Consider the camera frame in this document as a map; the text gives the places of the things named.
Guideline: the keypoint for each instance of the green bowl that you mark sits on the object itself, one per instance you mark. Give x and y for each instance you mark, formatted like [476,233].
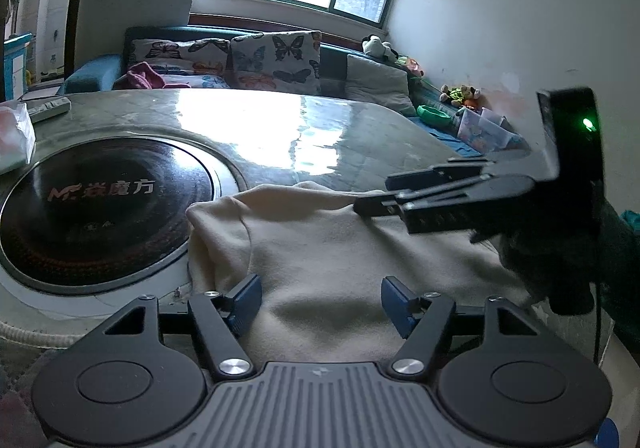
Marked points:
[434,115]

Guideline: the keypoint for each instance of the panda plush toy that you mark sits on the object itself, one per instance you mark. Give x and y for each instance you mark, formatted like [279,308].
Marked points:
[376,47]

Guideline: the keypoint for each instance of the clear plastic container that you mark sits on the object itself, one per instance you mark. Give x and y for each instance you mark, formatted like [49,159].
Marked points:
[482,130]

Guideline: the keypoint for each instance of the butterfly print pillow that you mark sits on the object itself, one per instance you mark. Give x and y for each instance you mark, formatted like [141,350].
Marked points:
[175,52]
[277,62]
[197,81]

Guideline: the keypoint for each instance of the blue round object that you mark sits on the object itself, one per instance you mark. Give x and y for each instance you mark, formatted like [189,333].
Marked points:
[607,434]

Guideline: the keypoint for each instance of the grey pillow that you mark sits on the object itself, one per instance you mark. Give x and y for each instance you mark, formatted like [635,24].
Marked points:
[377,85]

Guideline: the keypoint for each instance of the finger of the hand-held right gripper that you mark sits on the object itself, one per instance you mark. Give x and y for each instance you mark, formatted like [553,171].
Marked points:
[372,206]
[405,180]

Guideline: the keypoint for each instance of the brown plush toy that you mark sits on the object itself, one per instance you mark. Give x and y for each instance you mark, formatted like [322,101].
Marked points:
[460,95]

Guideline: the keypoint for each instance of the blue and white box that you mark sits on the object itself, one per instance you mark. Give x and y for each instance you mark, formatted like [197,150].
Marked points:
[17,67]

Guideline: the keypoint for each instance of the white plastic bag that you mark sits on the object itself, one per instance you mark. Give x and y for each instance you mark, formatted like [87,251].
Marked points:
[15,137]

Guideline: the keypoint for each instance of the white wardrobe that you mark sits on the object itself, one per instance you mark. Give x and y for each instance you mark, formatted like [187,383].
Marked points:
[45,2]

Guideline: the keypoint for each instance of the grey remote control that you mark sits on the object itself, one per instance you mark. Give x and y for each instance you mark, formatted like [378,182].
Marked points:
[49,109]

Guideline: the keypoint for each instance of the pink cloth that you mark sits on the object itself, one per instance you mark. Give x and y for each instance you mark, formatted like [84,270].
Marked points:
[142,76]

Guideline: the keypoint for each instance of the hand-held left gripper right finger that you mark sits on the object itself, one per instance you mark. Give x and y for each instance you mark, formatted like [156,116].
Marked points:
[396,304]

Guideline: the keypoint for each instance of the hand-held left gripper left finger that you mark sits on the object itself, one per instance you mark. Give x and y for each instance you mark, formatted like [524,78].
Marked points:
[247,302]

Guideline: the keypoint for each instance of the dark teal sofa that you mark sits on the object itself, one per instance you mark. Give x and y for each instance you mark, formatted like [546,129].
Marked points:
[332,62]

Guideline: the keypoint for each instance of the person's right hand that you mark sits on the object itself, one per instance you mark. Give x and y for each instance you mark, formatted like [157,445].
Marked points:
[540,268]

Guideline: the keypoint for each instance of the round black induction cooktop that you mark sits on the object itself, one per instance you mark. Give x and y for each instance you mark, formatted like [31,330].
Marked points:
[100,208]

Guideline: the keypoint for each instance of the green and pink plush toy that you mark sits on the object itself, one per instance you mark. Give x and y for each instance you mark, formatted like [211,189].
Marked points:
[410,66]

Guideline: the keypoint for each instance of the blue seat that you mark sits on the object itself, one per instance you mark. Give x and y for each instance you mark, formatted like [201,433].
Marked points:
[92,73]

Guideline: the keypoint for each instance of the teal cloth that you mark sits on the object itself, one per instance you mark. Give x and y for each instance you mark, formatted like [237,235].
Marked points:
[631,219]

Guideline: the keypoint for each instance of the cream fleece garment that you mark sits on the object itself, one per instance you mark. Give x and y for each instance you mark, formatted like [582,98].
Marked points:
[325,253]

